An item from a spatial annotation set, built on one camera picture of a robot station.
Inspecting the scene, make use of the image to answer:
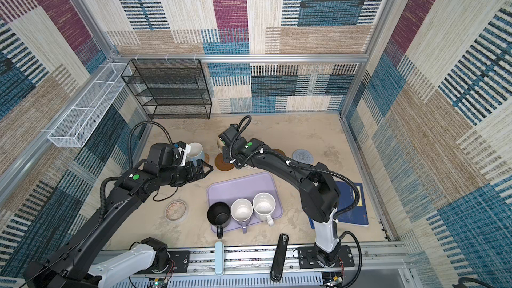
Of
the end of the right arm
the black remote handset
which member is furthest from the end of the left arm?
the black remote handset

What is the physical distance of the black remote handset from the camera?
701 mm

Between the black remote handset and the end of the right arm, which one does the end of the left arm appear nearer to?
the end of the right arm
